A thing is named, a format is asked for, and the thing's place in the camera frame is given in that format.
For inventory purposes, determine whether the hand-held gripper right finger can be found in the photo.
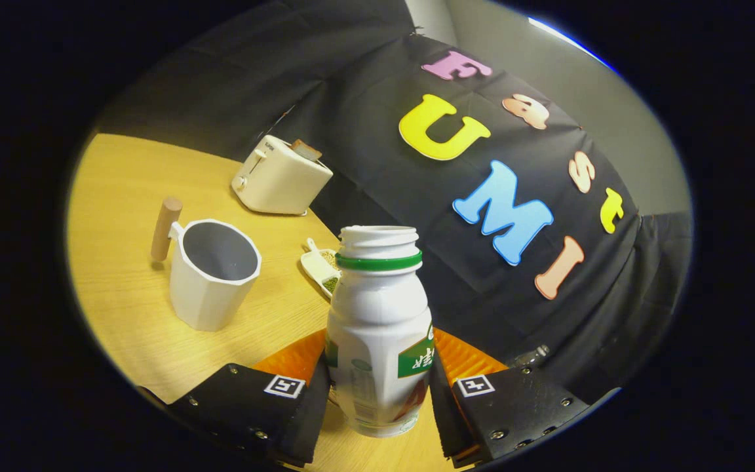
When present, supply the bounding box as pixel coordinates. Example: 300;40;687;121
429;326;591;469

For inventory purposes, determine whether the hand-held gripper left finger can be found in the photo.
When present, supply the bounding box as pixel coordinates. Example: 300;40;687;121
155;328;332;469

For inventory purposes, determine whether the white cup wooden handle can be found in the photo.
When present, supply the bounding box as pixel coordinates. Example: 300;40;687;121
150;197;262;332

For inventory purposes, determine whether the white juice bottle green label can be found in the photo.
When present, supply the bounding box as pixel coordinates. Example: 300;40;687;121
324;226;435;439

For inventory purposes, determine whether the clear plastic water bottle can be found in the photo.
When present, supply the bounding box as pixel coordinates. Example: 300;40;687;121
509;344;552;369

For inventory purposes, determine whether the white divided dish with beans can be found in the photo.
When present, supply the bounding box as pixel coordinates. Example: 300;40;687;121
300;237;342;301

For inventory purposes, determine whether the wooden table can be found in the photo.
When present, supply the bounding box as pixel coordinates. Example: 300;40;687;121
66;133;483;472

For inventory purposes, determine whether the cream toaster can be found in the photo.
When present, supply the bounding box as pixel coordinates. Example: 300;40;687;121
231;134;334;216

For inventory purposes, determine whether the toast slice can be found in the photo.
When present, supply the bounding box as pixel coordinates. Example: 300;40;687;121
290;139;323;163

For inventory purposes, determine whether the black backdrop cloth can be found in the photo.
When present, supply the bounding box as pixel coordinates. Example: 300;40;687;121
92;0;696;404

